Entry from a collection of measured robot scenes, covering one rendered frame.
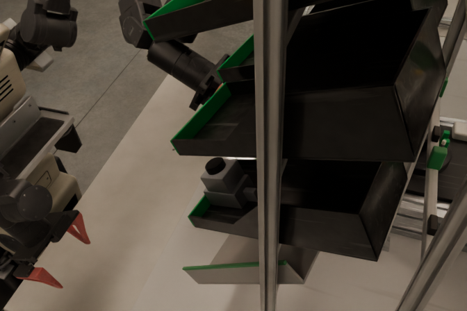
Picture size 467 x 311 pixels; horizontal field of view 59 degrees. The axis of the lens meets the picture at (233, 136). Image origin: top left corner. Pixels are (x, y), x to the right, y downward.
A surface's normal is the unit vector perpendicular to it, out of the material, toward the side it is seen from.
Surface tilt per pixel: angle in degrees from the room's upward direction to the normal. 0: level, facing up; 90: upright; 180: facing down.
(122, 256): 0
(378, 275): 0
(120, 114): 0
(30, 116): 90
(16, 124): 90
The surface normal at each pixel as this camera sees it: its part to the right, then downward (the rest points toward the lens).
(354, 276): -0.06, -0.71
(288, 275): -0.51, 0.62
